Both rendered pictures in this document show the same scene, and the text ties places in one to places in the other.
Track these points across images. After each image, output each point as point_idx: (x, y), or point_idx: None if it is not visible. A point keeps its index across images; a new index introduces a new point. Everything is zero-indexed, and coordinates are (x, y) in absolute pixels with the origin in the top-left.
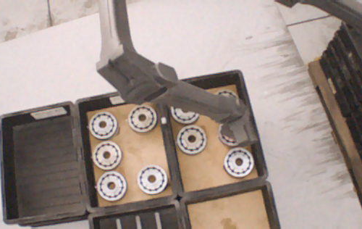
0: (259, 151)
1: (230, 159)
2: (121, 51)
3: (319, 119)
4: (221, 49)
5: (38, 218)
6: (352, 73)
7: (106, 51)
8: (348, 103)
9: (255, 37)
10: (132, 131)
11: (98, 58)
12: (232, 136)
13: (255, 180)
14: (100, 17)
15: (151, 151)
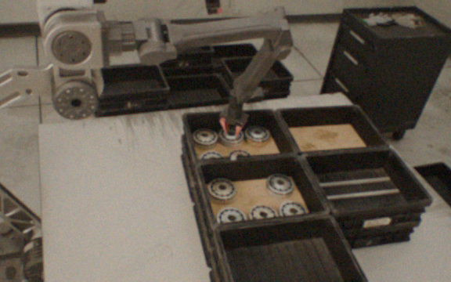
0: (254, 111)
1: (254, 137)
2: (282, 6)
3: (204, 110)
4: (130, 160)
5: (352, 255)
6: (142, 112)
7: (276, 21)
8: None
9: (120, 137)
10: (232, 202)
11: (121, 266)
12: (246, 117)
13: (276, 114)
14: (240, 30)
15: (251, 189)
